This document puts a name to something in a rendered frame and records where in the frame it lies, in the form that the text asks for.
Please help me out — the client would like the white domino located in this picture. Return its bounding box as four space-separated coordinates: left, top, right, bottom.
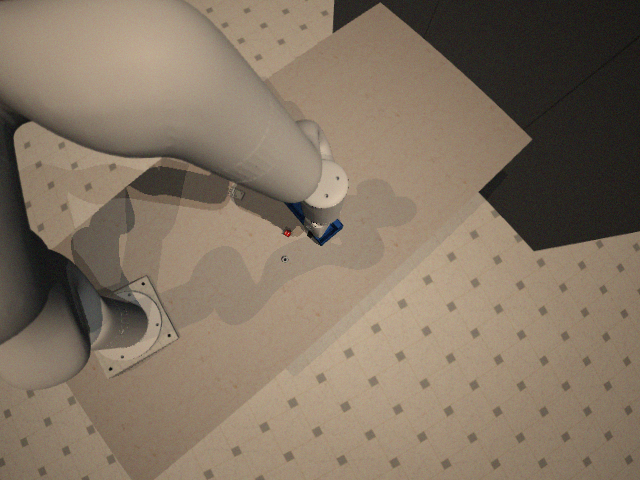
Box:
227 187 244 200

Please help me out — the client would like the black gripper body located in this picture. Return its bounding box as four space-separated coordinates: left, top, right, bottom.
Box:
304 217 330 238

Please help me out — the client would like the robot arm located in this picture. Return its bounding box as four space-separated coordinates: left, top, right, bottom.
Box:
0 0 348 390

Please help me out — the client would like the blue bin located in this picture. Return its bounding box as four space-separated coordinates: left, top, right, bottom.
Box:
284 202 344 246

